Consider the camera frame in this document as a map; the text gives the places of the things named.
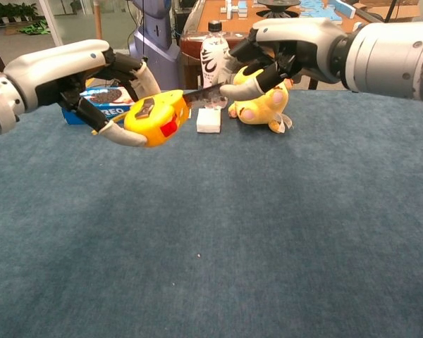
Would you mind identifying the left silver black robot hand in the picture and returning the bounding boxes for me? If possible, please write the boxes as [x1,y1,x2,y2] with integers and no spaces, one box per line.
[3,39,162,148]

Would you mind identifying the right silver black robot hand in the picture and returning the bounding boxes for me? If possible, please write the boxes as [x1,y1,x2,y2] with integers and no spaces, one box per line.
[219,17,350,103]

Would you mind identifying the yellow tape measure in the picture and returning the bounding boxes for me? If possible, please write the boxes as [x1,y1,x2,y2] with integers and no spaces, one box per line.
[91,82,230,149]

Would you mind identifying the blue green mahjong tile pile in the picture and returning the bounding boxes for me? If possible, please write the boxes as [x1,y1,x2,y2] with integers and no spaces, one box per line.
[299,0,339,20]

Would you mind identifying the black mahjong table dial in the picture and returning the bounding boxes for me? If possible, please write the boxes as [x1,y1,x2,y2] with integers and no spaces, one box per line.
[256,0,302,19]

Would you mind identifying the green cloth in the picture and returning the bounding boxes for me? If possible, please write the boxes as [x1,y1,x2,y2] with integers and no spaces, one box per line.
[18,19,52,36]

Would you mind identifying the long mahjong tile row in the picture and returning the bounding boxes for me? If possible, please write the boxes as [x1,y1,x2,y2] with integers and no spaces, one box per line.
[333,0,357,19]

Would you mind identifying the blue Oreo cookie box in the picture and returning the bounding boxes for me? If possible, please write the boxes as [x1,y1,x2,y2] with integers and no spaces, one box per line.
[61,86,137,126]

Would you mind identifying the wooden pole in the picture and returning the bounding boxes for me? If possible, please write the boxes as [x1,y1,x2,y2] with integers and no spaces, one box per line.
[93,0,105,42]

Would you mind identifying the green potted plants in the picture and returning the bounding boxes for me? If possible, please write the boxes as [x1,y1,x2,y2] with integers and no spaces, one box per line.
[0,1,39,25]

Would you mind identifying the white blue mahjong tile cluster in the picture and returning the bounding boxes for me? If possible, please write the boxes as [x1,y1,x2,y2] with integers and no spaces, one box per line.
[220,0,250,18]

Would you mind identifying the yellow plush toy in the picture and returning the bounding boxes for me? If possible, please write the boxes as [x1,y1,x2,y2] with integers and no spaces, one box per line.
[228,65,294,134]

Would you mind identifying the pink white drink bottle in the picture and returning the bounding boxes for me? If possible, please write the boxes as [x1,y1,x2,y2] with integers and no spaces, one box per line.
[200,20,231,110]

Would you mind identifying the black tripod stand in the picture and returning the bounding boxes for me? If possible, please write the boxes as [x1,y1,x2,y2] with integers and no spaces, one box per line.
[384,0,398,25]

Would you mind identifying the brown mahjong table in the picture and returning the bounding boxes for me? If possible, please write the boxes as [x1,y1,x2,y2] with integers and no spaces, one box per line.
[179,0,399,91]

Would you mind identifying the small white box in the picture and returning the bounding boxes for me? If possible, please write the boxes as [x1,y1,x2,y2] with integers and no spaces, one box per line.
[196,108,222,134]

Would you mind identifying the blue table cloth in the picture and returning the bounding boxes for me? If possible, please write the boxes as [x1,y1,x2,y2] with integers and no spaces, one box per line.
[0,87,423,338]

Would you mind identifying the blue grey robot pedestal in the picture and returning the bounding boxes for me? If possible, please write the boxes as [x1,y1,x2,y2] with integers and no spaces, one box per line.
[128,0,181,91]

